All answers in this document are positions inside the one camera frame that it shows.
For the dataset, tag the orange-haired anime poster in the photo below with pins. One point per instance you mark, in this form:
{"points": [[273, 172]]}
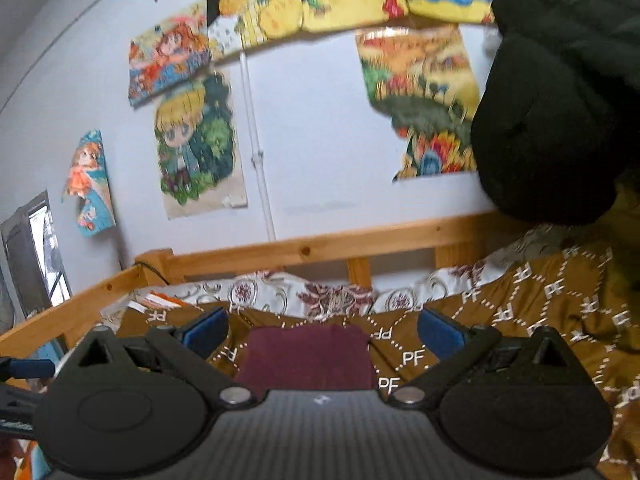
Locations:
{"points": [[168, 53]]}

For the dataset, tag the white floral bed sheet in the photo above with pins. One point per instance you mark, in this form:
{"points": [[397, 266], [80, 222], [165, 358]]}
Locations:
{"points": [[288, 294]]}

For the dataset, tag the maroon long-sleeve sweater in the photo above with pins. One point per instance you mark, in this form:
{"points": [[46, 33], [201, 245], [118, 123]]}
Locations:
{"points": [[308, 357]]}

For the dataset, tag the red-haired anime poster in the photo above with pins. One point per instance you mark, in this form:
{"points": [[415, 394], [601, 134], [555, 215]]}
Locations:
{"points": [[87, 179]]}

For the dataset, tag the orange garment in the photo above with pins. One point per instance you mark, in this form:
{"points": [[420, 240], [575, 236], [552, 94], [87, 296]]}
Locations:
{"points": [[31, 465]]}

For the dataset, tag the window with dark frame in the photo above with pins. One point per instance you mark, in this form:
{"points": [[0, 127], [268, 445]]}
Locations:
{"points": [[34, 258]]}

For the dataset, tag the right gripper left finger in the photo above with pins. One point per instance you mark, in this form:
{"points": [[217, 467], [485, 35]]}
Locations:
{"points": [[134, 405]]}

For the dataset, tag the black hanging garment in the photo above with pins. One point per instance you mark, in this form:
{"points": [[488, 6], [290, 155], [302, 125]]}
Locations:
{"points": [[557, 130]]}

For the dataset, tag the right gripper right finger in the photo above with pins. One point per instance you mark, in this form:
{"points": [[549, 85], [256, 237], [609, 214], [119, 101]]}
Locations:
{"points": [[508, 403]]}

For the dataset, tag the blond anime character poster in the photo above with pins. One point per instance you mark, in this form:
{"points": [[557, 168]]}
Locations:
{"points": [[198, 148]]}

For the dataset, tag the yellow checkered cartoon poster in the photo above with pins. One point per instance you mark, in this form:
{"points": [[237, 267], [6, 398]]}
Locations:
{"points": [[235, 26]]}

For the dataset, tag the colourful landscape poster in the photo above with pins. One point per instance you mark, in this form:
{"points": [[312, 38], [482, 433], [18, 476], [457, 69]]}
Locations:
{"points": [[422, 80]]}

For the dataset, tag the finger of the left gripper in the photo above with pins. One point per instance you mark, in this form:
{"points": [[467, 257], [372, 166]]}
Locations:
{"points": [[11, 368]]}

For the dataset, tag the wooden bed frame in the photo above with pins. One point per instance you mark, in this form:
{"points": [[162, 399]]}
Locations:
{"points": [[455, 240]]}

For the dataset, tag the brown PF patterned blanket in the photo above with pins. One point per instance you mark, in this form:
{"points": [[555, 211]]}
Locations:
{"points": [[579, 291]]}

